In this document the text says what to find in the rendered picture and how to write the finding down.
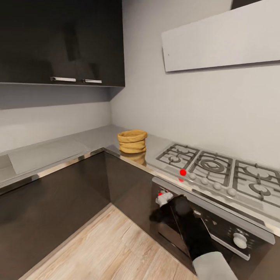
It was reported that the popcorn bag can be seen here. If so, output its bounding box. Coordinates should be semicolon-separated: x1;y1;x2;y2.
117;129;148;154

